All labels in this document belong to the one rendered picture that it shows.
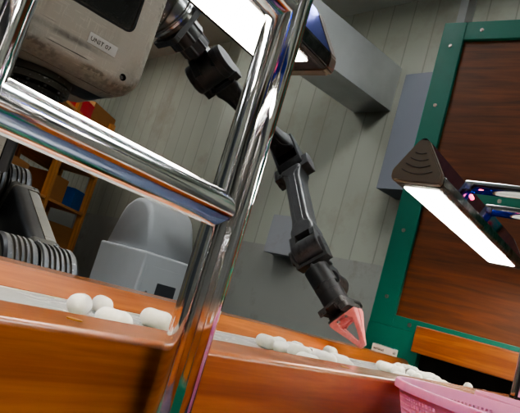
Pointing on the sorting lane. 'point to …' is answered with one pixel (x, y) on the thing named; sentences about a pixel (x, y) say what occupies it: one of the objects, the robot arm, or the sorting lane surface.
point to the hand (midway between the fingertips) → (361, 343)
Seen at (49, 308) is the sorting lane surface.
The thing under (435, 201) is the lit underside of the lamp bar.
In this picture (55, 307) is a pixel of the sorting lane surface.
